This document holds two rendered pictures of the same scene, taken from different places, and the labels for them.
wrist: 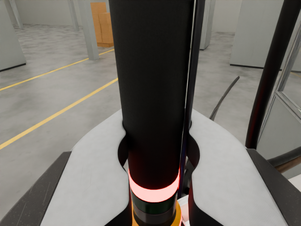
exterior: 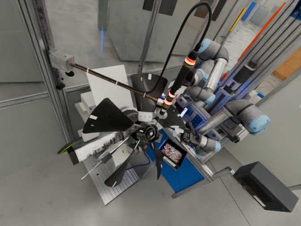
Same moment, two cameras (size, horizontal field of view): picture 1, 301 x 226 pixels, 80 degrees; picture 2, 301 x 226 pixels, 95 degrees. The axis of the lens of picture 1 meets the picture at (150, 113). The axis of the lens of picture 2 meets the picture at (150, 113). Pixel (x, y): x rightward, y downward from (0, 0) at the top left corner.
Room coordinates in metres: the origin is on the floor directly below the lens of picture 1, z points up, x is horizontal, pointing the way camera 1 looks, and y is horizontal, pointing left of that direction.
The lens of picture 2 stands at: (0.66, 0.17, 1.89)
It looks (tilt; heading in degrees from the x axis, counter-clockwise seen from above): 46 degrees down; 202
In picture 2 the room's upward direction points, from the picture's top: 24 degrees clockwise
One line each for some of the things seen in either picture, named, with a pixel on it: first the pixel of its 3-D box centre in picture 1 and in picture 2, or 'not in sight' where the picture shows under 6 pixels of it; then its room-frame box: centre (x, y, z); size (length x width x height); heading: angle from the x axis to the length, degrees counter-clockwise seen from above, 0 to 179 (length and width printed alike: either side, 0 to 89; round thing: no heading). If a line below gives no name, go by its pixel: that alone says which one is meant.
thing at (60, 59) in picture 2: not in sight; (62, 60); (0.34, -0.57, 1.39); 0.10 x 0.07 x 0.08; 114
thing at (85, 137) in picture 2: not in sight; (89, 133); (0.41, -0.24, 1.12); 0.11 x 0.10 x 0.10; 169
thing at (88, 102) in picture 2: not in sight; (90, 102); (0.16, -0.61, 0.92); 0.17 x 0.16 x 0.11; 79
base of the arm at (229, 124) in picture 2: not in sight; (232, 121); (-0.67, 0.45, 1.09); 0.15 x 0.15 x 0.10
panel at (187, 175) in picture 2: not in sight; (163, 154); (-0.25, 0.16, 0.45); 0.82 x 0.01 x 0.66; 79
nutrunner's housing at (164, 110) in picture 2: not in sight; (174, 89); (0.08, 0.00, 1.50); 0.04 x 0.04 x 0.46
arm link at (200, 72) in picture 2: not in sight; (195, 76); (-0.20, 0.00, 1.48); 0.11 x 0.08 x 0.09; 179
